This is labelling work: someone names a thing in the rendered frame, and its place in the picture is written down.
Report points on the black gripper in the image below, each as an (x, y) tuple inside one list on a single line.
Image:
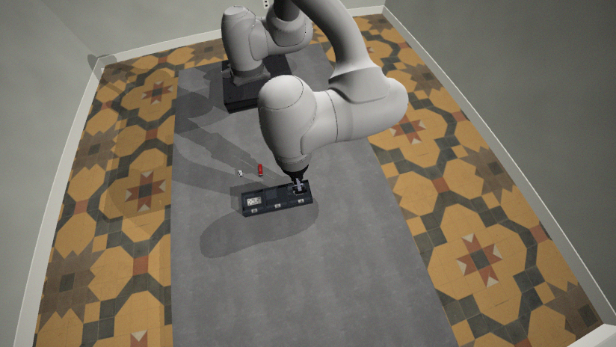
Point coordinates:
[(297, 180)]

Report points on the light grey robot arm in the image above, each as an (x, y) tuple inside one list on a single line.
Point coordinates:
[(360, 100)]

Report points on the black rack of bins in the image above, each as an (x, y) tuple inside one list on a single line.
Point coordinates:
[(276, 198)]

